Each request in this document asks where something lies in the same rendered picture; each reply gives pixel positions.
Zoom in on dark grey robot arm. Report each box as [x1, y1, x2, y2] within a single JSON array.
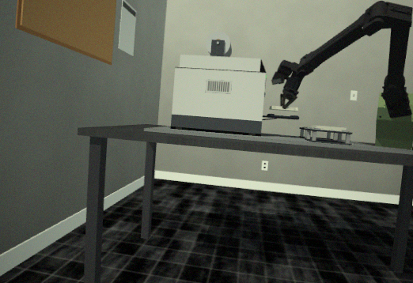
[[271, 1, 413, 118]]

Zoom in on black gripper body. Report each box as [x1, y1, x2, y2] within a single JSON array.
[[284, 79, 301, 96]]

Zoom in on white cylinder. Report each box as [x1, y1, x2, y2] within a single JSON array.
[[206, 32, 232, 57]]

